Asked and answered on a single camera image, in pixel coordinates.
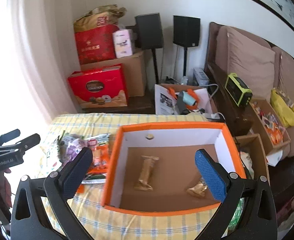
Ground brown sofa cushion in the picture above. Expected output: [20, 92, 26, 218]
[215, 26, 276, 101]

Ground yellow checkered tablecloth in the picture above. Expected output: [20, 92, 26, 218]
[41, 113, 219, 239]

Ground cardboard tray with snacks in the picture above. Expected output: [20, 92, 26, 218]
[247, 98, 291, 159]

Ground green seaweed snack pack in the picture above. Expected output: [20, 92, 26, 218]
[58, 130, 74, 164]

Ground golden candy packet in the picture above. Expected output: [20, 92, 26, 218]
[186, 177, 208, 198]

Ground orange snack packet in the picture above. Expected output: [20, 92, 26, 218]
[87, 134, 110, 175]

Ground tall cardboard box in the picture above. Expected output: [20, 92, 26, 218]
[234, 134, 270, 181]

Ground white paper bag orange handles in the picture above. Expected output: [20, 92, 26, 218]
[154, 84, 214, 115]

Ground white curtain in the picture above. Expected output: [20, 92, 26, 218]
[0, 0, 79, 133]

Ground right black speaker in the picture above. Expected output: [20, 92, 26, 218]
[173, 15, 201, 48]

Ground purple jelly pouch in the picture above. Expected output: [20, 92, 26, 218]
[61, 138, 87, 165]

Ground black speaker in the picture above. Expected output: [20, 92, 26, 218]
[135, 13, 164, 50]
[173, 15, 201, 48]

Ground orange cardboard box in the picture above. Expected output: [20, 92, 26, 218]
[101, 121, 245, 216]

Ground left black speaker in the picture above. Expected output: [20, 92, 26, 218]
[135, 13, 164, 50]

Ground green portable radio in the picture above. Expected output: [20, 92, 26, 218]
[225, 73, 253, 108]

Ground brown cardboard box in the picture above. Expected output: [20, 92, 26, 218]
[80, 50, 147, 97]

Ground person left hand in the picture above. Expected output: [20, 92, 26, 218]
[0, 168, 12, 207]

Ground red tea gift bag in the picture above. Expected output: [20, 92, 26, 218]
[75, 24, 119, 65]

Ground golden wafer bar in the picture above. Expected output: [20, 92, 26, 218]
[134, 155, 159, 191]

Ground brown paper bag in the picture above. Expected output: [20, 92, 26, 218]
[73, 4, 127, 33]

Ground red chocolate gift bag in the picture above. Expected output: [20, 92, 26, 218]
[67, 64, 128, 109]

